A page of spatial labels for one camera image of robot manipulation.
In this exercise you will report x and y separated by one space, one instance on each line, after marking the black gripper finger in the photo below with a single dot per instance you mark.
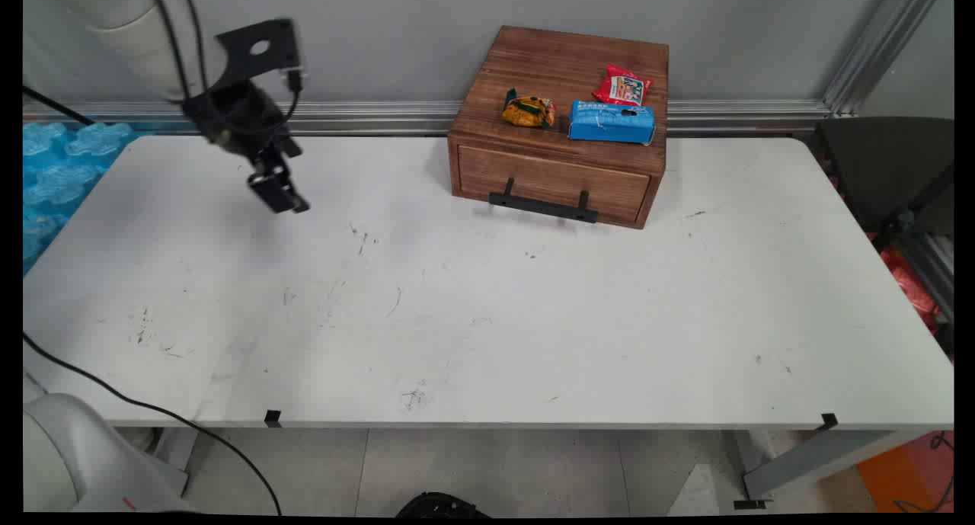
270 191
295 193

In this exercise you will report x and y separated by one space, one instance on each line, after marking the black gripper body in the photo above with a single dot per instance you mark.
240 117

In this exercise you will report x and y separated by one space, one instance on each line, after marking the blue bubble wrap sheet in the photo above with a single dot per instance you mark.
61 182

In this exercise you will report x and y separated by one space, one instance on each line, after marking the black tape marker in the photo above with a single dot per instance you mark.
273 418
829 421

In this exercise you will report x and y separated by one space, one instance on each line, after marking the yellow green snack packet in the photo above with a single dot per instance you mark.
528 111

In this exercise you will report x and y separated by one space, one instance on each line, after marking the grey metal table leg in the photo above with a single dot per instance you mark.
815 458
175 452

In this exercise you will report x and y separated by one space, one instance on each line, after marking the brown wooden drawer cabinet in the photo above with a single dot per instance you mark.
564 60

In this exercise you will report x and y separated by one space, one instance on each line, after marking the blue tissue pack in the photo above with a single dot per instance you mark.
611 123

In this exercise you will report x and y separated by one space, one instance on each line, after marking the red snack packet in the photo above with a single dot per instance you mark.
623 87

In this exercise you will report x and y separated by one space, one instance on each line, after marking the black round floor object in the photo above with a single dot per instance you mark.
442 506

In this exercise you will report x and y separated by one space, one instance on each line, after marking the dark grey chair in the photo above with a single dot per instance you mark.
876 167

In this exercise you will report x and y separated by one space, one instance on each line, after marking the red plastic bag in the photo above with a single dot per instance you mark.
910 285

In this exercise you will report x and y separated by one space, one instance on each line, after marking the orange floor box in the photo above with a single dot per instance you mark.
903 475

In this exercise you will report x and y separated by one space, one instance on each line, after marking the horizontal aluminium rail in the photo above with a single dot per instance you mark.
366 117

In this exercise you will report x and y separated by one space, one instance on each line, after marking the slanted aluminium profile post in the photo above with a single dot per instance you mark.
876 52

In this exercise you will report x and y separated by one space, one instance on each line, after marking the aluminium frame beam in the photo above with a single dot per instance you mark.
933 270

